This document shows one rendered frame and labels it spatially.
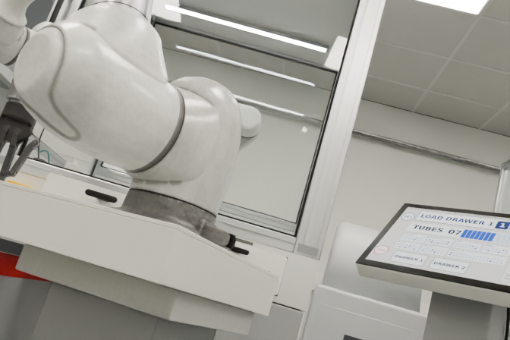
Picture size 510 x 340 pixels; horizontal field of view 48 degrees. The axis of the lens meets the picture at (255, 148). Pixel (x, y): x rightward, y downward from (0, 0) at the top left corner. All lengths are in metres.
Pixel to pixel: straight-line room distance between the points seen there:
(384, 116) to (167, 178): 4.42
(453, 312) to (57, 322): 1.02
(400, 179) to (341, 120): 3.37
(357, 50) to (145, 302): 1.26
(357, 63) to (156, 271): 1.26
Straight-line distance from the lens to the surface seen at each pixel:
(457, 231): 1.65
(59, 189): 1.40
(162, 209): 0.89
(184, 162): 0.88
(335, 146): 1.73
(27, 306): 1.50
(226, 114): 0.94
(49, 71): 0.78
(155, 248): 0.71
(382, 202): 5.02
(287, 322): 1.65
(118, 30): 0.84
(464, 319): 1.58
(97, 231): 0.76
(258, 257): 1.63
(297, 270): 1.65
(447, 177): 5.21
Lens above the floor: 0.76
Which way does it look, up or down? 15 degrees up
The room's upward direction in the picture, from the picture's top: 17 degrees clockwise
